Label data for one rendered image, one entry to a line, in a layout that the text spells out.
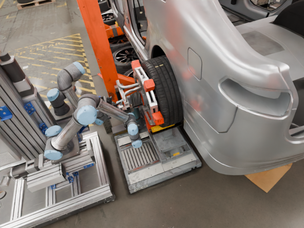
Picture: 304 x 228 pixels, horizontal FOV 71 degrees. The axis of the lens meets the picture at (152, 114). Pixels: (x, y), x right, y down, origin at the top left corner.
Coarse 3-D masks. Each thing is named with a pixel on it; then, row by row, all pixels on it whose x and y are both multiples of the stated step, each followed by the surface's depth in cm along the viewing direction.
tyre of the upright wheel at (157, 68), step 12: (156, 60) 185; (168, 60) 182; (156, 72) 174; (168, 72) 175; (156, 84) 171; (168, 84) 172; (168, 96) 172; (168, 108) 176; (180, 108) 179; (168, 120) 185; (180, 120) 194
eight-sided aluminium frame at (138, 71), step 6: (138, 72) 185; (144, 72) 184; (144, 78) 177; (138, 90) 223; (144, 90) 178; (150, 102) 175; (156, 102) 176; (144, 108) 224; (150, 108) 176; (156, 108) 178; (150, 114) 217; (150, 120) 211
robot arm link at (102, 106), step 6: (84, 96) 137; (90, 96) 138; (96, 96) 145; (96, 102) 143; (102, 102) 148; (96, 108) 146; (102, 108) 148; (108, 108) 150; (114, 108) 154; (108, 114) 154; (114, 114) 155; (120, 114) 157; (126, 114) 161; (132, 114) 167; (120, 120) 161; (126, 120) 161; (132, 120) 162
